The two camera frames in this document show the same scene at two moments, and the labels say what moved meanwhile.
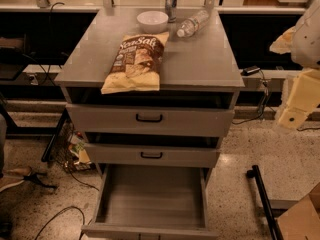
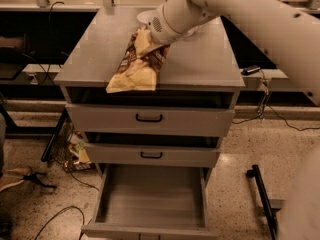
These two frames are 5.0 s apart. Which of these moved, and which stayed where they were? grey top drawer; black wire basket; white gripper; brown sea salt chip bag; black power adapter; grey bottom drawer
Moved: white gripper; brown sea salt chip bag
Stayed: black power adapter; black wire basket; grey top drawer; grey bottom drawer
